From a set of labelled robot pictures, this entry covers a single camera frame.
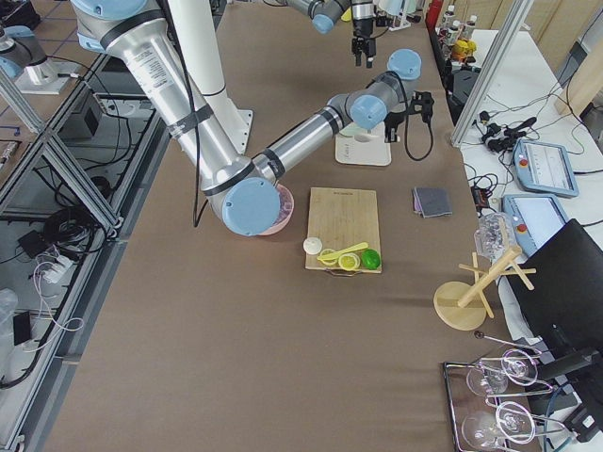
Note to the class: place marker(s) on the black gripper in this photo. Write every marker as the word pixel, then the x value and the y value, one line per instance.
pixel 363 29
pixel 390 128

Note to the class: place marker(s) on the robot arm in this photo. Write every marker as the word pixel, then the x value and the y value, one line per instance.
pixel 325 15
pixel 168 46

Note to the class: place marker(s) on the large pink ice bowl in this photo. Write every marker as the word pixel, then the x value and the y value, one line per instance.
pixel 287 204

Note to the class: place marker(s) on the cream rabbit tray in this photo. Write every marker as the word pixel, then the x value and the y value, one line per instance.
pixel 357 146

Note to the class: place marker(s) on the grey folded cloth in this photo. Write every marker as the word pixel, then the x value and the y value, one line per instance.
pixel 431 202

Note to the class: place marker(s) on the wooden cutting board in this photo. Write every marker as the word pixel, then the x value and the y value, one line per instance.
pixel 343 217

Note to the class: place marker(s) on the yellow plastic knife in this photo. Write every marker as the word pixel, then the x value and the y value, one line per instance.
pixel 335 254

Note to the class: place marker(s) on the green lime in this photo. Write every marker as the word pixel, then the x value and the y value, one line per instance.
pixel 371 259

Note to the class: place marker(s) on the lemon slices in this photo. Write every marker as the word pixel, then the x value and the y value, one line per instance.
pixel 349 261

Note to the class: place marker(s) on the white garlic bulb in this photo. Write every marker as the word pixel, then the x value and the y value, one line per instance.
pixel 312 245

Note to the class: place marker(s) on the blue teach pendant far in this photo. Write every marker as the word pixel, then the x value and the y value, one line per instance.
pixel 544 167

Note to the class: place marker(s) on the blue teach pendant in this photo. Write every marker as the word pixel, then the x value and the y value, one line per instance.
pixel 535 219
pixel 544 167

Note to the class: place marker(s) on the blue teach pendant near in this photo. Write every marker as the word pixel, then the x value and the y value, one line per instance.
pixel 535 219

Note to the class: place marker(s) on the wooden mug tree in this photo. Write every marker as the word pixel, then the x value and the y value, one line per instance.
pixel 464 307

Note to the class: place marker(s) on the wine glass rack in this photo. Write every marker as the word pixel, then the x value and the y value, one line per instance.
pixel 488 402

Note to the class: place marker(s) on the white wire cup rack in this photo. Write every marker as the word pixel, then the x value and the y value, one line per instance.
pixel 396 14

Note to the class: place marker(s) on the aluminium frame post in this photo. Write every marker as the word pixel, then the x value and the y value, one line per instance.
pixel 494 59

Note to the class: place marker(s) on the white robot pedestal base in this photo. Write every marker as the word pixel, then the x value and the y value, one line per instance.
pixel 194 27

